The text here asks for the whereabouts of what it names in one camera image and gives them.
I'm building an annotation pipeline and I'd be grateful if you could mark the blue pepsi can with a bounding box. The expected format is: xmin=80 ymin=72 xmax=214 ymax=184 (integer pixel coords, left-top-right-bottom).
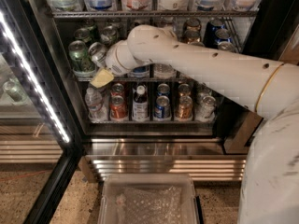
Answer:
xmin=218 ymin=41 xmax=235 ymax=52
xmin=154 ymin=95 xmax=170 ymax=119

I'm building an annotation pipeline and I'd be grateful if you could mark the middle wire shelf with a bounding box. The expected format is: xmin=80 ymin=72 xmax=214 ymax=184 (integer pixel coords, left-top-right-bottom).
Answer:
xmin=73 ymin=77 xmax=192 ymax=82

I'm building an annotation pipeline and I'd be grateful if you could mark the front orange soda can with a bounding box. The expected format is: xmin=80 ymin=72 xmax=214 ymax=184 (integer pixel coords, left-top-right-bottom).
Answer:
xmin=110 ymin=95 xmax=128 ymax=120

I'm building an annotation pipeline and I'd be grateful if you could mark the gold can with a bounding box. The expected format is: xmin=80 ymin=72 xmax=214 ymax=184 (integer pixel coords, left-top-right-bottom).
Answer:
xmin=175 ymin=96 xmax=192 ymax=119
xmin=189 ymin=41 xmax=205 ymax=47

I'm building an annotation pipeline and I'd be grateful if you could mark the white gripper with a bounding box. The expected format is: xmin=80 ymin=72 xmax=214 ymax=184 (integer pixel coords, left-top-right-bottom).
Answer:
xmin=90 ymin=43 xmax=125 ymax=88

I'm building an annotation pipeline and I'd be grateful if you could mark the white 7up can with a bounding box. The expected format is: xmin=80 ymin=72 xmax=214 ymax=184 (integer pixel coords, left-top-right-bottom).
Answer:
xmin=100 ymin=26 xmax=119 ymax=47
xmin=88 ymin=42 xmax=107 ymax=68

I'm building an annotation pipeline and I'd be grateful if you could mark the bottom silver can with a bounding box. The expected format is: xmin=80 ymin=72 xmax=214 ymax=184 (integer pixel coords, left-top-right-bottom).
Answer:
xmin=196 ymin=95 xmax=216 ymax=122

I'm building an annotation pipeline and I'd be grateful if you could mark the front green soda can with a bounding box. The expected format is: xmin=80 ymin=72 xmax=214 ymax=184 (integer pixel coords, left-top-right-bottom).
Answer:
xmin=68 ymin=40 xmax=96 ymax=77

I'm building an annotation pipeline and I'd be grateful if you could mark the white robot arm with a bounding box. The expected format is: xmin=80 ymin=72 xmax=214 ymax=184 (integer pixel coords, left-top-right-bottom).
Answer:
xmin=92 ymin=25 xmax=299 ymax=224

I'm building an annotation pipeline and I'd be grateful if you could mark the wire shelf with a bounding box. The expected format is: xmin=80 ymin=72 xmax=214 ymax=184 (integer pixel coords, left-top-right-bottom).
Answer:
xmin=50 ymin=10 xmax=258 ymax=19
xmin=73 ymin=77 xmax=192 ymax=82

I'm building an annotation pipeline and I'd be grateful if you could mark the bottom blue pepsi can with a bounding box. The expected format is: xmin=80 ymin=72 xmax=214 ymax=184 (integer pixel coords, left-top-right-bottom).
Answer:
xmin=154 ymin=95 xmax=170 ymax=119

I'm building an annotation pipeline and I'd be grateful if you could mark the front red bull can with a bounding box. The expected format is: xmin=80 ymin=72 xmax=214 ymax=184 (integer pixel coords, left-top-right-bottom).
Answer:
xmin=128 ymin=66 xmax=150 ymax=78

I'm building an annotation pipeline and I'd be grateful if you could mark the middle shelf water bottle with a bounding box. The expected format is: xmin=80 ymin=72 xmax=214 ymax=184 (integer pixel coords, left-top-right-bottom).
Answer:
xmin=153 ymin=63 xmax=177 ymax=79

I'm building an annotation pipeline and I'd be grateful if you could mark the bottom gold can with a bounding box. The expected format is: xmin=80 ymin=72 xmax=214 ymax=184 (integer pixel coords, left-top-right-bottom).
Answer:
xmin=175 ymin=96 xmax=192 ymax=119

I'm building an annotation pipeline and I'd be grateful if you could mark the shelf water bottle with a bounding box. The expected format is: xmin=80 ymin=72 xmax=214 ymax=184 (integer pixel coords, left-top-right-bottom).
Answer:
xmin=153 ymin=63 xmax=177 ymax=79
xmin=85 ymin=88 xmax=107 ymax=123

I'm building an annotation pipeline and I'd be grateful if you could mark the upper wire shelf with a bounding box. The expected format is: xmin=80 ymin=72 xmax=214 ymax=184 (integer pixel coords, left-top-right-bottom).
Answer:
xmin=50 ymin=10 xmax=258 ymax=19

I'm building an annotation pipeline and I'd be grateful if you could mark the glass fridge door with light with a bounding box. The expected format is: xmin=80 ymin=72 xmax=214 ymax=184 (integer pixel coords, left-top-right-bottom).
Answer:
xmin=0 ymin=0 xmax=82 ymax=224

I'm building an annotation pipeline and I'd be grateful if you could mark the green soda can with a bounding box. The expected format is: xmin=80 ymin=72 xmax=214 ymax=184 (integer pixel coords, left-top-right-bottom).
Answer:
xmin=74 ymin=28 xmax=93 ymax=47
xmin=68 ymin=40 xmax=96 ymax=77

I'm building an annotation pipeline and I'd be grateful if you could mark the clear plastic bin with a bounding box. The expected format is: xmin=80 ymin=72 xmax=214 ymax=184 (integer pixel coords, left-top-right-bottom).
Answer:
xmin=97 ymin=174 xmax=200 ymax=224

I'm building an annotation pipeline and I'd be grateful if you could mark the front blue pepsi can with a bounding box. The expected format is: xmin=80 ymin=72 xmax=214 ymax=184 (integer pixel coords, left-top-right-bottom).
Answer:
xmin=218 ymin=41 xmax=235 ymax=52

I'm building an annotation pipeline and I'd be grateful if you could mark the front gold can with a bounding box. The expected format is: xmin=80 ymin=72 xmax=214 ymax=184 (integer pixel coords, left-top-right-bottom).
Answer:
xmin=189 ymin=41 xmax=205 ymax=47

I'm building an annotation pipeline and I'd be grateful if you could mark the dark soda bottle white cap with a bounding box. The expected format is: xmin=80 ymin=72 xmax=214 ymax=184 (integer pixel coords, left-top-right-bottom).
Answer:
xmin=133 ymin=85 xmax=149 ymax=121

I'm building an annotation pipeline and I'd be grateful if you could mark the bottom shelf water bottle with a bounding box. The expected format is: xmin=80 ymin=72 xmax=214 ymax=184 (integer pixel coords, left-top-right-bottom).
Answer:
xmin=85 ymin=88 xmax=107 ymax=123

